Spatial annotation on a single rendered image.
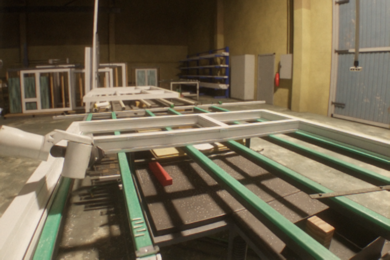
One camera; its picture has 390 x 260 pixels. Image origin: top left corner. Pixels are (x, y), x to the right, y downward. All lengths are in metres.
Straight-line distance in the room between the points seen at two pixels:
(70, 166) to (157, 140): 0.57
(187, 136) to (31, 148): 0.76
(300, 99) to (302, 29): 2.31
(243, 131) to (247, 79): 8.98
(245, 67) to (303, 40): 3.22
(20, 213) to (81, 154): 0.21
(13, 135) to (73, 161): 0.16
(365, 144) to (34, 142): 1.35
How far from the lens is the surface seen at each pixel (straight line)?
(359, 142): 1.33
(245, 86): 10.22
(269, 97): 9.66
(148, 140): 1.12
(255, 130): 1.35
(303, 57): 8.00
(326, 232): 0.88
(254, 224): 1.06
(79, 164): 0.66
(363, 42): 7.18
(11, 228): 0.57
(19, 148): 0.65
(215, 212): 1.12
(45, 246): 0.60
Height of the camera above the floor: 1.23
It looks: 10 degrees down
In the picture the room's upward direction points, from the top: straight up
